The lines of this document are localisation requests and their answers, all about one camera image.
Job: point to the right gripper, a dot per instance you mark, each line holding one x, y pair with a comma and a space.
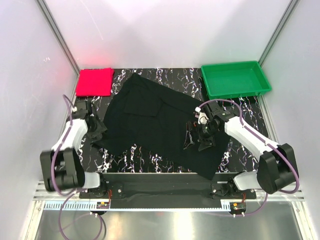
195, 127

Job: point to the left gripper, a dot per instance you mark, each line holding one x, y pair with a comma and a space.
101, 129

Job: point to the black t shirt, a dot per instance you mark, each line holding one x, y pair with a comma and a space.
155, 117

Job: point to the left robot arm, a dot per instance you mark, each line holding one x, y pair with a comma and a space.
61, 166

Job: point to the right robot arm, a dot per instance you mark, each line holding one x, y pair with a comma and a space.
277, 168

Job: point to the folded red t shirt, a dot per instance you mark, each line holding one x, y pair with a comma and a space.
95, 82

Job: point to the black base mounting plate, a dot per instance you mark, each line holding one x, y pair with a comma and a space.
166, 202

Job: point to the green plastic bin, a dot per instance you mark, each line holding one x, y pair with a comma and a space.
234, 80

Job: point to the shiny steel front plate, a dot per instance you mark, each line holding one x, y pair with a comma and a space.
274, 222

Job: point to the aluminium front rail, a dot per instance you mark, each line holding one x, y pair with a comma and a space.
172, 189

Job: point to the white slotted cable duct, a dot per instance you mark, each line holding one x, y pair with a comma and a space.
79, 205

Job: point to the aluminium frame post left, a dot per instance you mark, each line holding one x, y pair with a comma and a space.
44, 8

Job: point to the aluminium frame post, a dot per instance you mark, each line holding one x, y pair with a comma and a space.
289, 10
44, 8

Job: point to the aluminium frame post right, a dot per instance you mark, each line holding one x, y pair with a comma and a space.
289, 10

